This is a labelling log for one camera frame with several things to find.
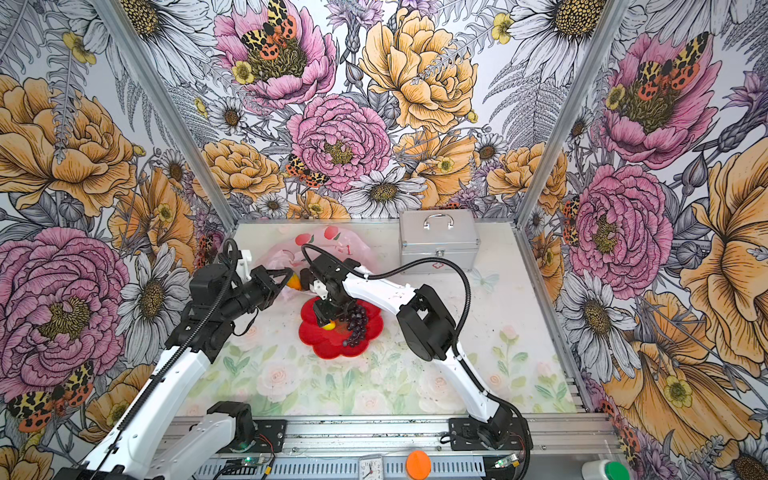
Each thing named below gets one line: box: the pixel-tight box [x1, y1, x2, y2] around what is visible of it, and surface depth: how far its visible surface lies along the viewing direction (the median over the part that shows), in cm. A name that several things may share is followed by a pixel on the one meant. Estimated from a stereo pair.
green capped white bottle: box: [581, 459, 630, 480], surface depth 65 cm
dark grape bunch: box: [342, 304, 368, 348], surface depth 91 cm
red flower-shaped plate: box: [298, 297, 384, 360], surface depth 91 cm
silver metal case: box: [399, 209, 480, 275], surface depth 100 cm
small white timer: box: [358, 455, 384, 480], surface depth 70 cm
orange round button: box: [406, 450, 431, 480], surface depth 63 cm
